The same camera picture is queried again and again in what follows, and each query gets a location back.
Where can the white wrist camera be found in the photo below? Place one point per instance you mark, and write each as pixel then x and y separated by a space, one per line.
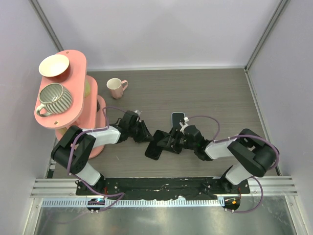
pixel 137 112
pixel 184 124

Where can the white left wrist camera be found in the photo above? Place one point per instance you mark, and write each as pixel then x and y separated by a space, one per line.
pixel 137 112

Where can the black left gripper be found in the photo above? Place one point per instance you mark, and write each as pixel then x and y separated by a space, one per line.
pixel 146 136

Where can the grey striped mug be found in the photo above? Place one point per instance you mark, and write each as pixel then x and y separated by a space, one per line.
pixel 54 99

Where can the black phone case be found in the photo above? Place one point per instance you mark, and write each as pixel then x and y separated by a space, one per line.
pixel 154 151

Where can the white bowl red outside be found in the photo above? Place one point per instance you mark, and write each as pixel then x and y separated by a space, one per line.
pixel 55 68

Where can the blue smartphone black screen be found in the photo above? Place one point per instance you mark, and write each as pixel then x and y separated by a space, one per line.
pixel 177 120

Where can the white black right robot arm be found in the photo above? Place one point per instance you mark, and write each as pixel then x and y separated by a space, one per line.
pixel 254 154

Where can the pink tiered shelf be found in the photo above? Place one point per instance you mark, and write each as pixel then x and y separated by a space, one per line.
pixel 86 109

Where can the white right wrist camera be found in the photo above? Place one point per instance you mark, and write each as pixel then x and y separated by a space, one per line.
pixel 184 124

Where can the pink mug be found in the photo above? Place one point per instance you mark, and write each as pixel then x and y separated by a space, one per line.
pixel 117 87

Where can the aluminium frame rail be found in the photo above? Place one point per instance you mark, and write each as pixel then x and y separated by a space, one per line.
pixel 72 193

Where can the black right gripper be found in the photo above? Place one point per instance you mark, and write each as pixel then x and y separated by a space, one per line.
pixel 167 142

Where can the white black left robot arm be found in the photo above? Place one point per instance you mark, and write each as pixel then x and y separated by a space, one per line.
pixel 74 148

